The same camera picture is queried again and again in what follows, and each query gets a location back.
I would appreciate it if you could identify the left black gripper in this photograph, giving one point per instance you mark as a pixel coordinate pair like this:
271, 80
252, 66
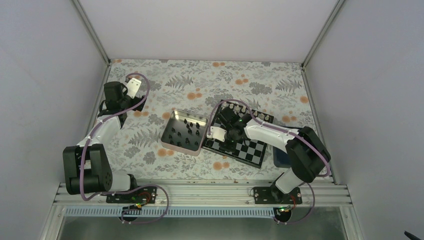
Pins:
137, 101

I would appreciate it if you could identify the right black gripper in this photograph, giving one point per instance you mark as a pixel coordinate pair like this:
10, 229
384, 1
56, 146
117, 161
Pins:
231, 148

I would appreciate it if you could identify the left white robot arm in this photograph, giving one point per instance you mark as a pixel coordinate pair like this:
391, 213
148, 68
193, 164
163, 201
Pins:
86, 165

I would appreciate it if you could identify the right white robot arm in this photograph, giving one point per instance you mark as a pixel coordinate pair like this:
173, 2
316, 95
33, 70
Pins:
306, 153

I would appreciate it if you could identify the black white chessboard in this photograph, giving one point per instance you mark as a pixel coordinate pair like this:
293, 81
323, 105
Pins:
250, 152

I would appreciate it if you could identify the blue plastic box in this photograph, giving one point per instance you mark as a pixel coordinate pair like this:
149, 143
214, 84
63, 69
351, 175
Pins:
280, 158

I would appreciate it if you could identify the floral table mat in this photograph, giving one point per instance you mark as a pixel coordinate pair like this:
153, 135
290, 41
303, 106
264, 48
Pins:
275, 88

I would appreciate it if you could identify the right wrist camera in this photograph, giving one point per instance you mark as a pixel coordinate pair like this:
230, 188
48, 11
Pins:
216, 133

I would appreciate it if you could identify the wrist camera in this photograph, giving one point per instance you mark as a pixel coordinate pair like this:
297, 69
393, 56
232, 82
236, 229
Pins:
133, 86
216, 133

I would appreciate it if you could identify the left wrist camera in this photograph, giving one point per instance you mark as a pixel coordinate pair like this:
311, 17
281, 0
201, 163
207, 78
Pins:
133, 86

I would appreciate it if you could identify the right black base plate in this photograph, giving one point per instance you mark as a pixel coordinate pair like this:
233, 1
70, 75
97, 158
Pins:
268, 195

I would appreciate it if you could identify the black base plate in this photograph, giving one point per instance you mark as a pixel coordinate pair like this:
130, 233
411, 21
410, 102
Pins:
268, 195
145, 195

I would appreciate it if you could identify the left aluminium frame post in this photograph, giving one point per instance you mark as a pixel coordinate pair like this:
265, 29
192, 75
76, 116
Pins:
91, 31

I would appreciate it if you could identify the aluminium frame post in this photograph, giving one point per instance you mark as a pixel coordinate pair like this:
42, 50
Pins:
329, 21
91, 31

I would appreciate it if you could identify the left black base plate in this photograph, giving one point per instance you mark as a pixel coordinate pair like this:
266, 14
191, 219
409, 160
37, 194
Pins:
145, 195

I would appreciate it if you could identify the aluminium front rail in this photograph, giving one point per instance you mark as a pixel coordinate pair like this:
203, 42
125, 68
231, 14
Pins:
240, 194

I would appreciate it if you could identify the right aluminium frame post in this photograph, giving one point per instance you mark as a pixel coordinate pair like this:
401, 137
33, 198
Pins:
329, 21

